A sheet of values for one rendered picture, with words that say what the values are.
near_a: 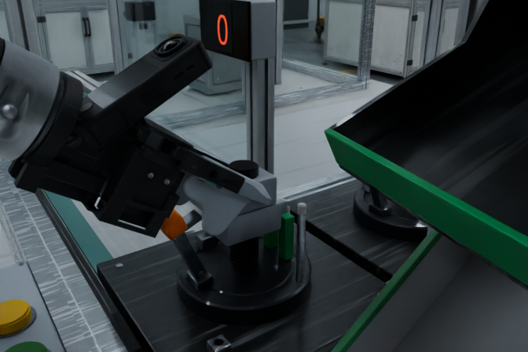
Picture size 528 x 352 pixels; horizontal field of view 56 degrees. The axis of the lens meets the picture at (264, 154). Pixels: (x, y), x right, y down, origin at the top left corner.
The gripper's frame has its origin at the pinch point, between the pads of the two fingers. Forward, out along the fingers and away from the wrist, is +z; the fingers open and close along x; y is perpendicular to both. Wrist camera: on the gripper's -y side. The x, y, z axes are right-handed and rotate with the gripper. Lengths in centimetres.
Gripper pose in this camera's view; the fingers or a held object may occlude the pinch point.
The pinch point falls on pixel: (247, 181)
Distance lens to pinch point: 48.6
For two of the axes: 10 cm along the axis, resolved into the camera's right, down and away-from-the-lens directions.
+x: 5.6, 3.0, -7.7
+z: 6.8, 3.6, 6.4
